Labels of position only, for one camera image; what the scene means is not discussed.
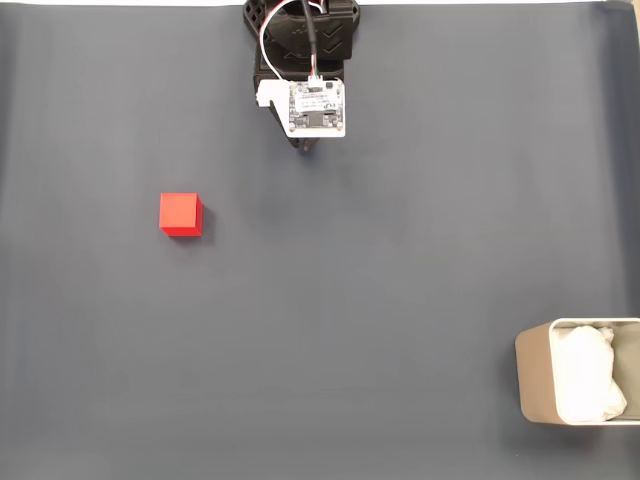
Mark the white red servo cable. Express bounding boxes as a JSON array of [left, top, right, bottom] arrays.
[[258, 0, 296, 82]]

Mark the beige metal box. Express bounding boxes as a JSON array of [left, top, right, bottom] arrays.
[[514, 317, 640, 427]]

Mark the black camera cable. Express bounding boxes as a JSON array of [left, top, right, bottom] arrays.
[[299, 0, 322, 84]]

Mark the white gripper camera board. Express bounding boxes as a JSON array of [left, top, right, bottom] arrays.
[[255, 77, 347, 139]]

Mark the red cube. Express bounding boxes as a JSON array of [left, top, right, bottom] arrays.
[[158, 192, 204, 238]]

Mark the white crumpled cloth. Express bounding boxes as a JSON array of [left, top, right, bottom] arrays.
[[552, 324, 629, 424]]

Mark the dark grey-blue mat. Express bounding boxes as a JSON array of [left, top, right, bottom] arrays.
[[0, 2, 640, 480]]

